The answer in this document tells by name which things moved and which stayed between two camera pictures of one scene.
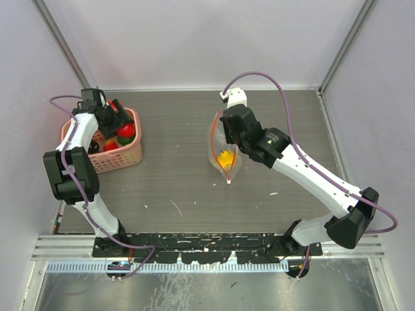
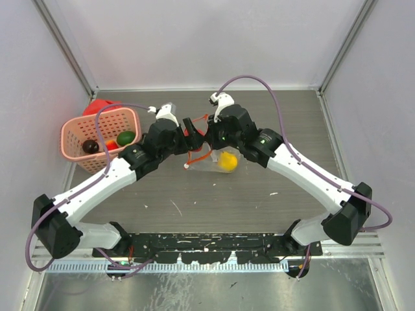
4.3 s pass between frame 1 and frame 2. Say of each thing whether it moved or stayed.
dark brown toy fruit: stayed
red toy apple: moved
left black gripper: moved
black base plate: stayed
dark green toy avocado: stayed
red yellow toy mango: stayed
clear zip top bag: moved
